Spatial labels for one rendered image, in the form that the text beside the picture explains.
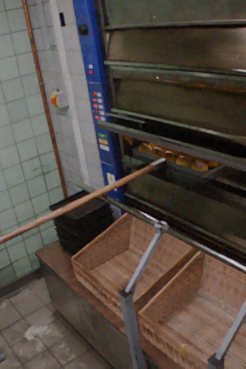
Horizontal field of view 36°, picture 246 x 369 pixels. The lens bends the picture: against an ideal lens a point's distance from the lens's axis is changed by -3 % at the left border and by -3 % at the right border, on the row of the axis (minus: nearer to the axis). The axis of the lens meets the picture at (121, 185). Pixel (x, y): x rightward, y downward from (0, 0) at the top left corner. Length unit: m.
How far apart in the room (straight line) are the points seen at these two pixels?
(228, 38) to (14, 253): 2.32
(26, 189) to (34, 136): 0.41
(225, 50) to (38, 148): 1.82
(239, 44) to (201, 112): 0.35
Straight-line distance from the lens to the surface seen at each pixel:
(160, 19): 1.80
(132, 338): 1.76
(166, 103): 1.85
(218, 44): 1.58
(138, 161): 2.17
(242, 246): 1.80
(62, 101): 2.62
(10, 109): 2.85
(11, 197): 2.99
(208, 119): 1.67
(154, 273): 2.25
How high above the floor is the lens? 2.01
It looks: 26 degrees down
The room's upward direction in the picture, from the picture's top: 9 degrees counter-clockwise
